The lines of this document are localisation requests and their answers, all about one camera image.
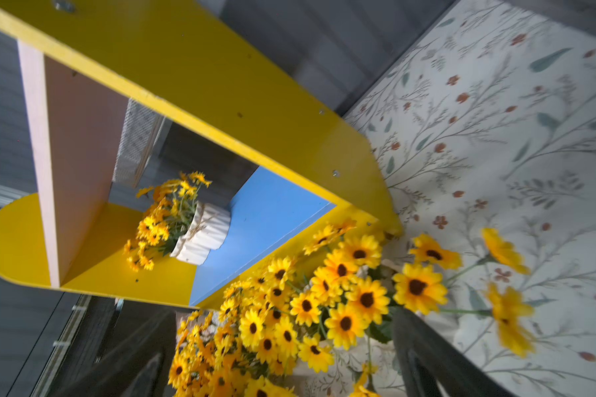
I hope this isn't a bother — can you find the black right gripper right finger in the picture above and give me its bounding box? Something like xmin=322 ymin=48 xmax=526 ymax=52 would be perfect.
xmin=392 ymin=309 xmax=512 ymax=396

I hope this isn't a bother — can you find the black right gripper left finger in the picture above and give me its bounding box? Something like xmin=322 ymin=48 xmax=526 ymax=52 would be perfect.
xmin=55 ymin=309 xmax=177 ymax=396

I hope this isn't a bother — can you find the sunflower pot back row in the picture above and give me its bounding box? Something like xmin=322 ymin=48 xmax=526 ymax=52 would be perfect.
xmin=122 ymin=230 xmax=222 ymax=272
xmin=135 ymin=170 xmax=232 ymax=251

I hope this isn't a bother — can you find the yellow wooden shelf unit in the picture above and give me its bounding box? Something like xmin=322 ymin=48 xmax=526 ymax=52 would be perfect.
xmin=0 ymin=1 xmax=402 ymax=309

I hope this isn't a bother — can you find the white wire wall basket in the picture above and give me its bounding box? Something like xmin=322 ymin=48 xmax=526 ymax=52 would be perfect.
xmin=113 ymin=99 xmax=166 ymax=188

